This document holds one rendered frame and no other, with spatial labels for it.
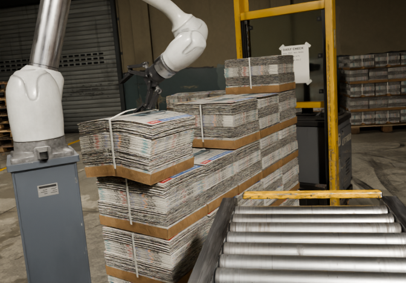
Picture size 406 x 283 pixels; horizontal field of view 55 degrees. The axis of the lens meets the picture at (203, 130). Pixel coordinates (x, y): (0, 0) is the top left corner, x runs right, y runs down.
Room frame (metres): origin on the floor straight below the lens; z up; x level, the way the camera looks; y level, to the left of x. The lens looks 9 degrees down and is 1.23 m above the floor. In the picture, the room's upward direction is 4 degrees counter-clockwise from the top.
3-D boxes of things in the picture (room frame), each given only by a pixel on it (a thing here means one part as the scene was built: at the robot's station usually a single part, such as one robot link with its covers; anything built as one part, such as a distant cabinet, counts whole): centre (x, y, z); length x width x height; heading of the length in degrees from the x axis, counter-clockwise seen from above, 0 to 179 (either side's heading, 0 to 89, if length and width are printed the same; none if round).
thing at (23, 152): (1.23, 0.52, 1.03); 0.22 x 0.18 x 0.06; 25
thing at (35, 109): (1.26, 0.53, 1.17); 0.18 x 0.16 x 0.22; 21
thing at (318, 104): (3.00, -0.67, 0.92); 0.57 x 0.01 x 0.05; 56
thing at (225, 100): (2.12, -0.08, 1.06); 0.37 x 0.29 x 0.01; 55
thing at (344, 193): (1.22, -0.33, 0.81); 0.43 x 0.03 x 0.02; 79
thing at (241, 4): (3.15, -0.37, 0.97); 0.09 x 0.09 x 1.75; 56
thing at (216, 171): (2.00, 0.00, 0.42); 1.17 x 0.39 x 0.83; 146
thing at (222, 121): (2.12, -0.08, 0.95); 0.38 x 0.29 x 0.23; 55
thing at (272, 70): (2.60, -0.40, 0.65); 0.39 x 0.30 x 1.29; 56
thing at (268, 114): (2.36, -0.24, 0.95); 0.38 x 0.29 x 0.23; 56
